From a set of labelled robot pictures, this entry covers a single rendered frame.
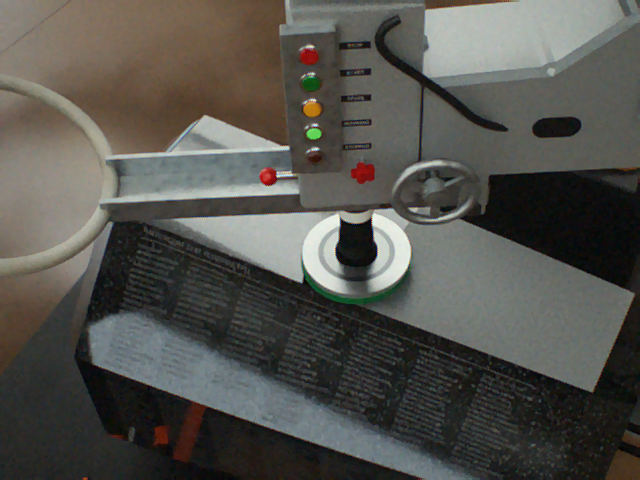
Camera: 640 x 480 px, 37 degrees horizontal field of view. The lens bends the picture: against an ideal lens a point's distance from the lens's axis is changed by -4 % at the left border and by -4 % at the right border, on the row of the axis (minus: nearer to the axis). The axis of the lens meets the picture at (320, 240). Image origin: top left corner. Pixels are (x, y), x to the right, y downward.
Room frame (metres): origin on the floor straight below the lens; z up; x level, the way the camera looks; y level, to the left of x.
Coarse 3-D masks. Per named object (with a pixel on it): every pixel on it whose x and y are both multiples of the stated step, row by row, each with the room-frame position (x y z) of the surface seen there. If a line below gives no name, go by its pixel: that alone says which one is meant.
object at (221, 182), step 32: (128, 160) 1.30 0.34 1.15; (160, 160) 1.30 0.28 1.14; (192, 160) 1.30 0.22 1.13; (224, 160) 1.30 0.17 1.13; (256, 160) 1.30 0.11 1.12; (288, 160) 1.30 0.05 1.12; (128, 192) 1.25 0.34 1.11; (160, 192) 1.25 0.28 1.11; (192, 192) 1.25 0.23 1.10; (224, 192) 1.20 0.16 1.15; (256, 192) 1.20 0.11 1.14; (288, 192) 1.19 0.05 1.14
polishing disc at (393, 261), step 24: (336, 216) 1.35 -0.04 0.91; (312, 240) 1.29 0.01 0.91; (336, 240) 1.28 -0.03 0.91; (384, 240) 1.27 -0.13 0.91; (408, 240) 1.27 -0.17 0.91; (312, 264) 1.22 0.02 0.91; (336, 264) 1.22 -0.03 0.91; (384, 264) 1.21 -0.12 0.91; (408, 264) 1.21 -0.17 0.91; (336, 288) 1.16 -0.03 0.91; (360, 288) 1.16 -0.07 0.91; (384, 288) 1.16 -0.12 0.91
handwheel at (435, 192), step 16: (432, 160) 1.10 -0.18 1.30; (448, 160) 1.10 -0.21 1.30; (400, 176) 1.09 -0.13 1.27; (432, 176) 1.12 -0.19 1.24; (464, 176) 1.09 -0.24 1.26; (432, 192) 1.08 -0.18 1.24; (448, 192) 1.09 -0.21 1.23; (400, 208) 1.09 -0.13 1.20; (432, 208) 1.09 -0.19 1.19; (464, 208) 1.09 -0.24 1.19; (432, 224) 1.09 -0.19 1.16
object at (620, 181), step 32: (512, 192) 1.68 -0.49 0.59; (544, 192) 1.63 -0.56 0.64; (576, 192) 1.59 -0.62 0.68; (608, 192) 1.55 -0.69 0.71; (512, 224) 1.67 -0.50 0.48; (544, 224) 1.63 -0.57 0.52; (576, 224) 1.59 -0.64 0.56; (608, 224) 1.54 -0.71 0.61; (576, 256) 1.58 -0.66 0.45; (608, 256) 1.53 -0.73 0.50
